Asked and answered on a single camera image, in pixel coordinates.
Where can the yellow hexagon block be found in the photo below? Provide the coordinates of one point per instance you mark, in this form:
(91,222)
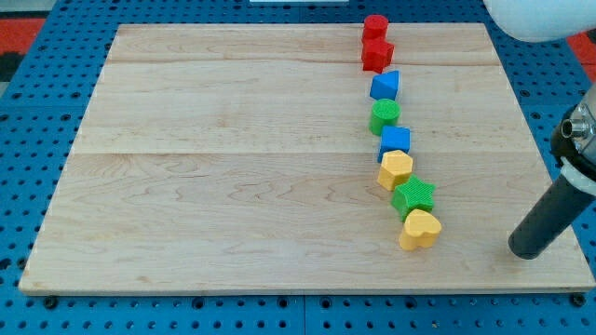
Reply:
(395,169)

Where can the red cylinder block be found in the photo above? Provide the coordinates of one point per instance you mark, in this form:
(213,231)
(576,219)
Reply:
(374,27)

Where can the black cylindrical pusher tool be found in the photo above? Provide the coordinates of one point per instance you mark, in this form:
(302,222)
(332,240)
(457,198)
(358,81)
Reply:
(554,212)

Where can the red star block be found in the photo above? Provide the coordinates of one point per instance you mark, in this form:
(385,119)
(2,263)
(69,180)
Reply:
(376,54)

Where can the wooden board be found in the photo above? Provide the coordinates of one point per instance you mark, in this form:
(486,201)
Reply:
(231,159)

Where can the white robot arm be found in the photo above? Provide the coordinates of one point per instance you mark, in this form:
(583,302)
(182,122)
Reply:
(537,21)

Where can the blue triangle block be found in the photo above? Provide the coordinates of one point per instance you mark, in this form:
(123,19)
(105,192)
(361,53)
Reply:
(385,86)

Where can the green star block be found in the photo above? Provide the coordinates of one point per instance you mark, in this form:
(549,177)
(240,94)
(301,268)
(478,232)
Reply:
(413,194)

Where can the green cylinder block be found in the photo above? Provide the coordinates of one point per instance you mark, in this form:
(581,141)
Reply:
(384,112)

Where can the yellow heart block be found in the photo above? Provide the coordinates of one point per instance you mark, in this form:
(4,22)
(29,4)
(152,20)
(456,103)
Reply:
(420,230)

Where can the blue cube block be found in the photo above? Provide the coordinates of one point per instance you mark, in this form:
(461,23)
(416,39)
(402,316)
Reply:
(394,138)

